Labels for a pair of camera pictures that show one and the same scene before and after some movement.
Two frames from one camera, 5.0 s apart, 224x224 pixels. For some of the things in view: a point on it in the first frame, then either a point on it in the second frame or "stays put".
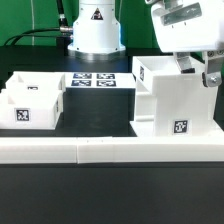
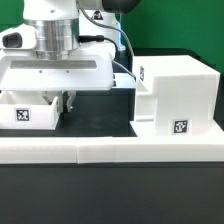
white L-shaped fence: x=106 y=149 stays put
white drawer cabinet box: x=172 y=103 stays put
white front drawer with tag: x=30 y=109 stays put
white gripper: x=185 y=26 -> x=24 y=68
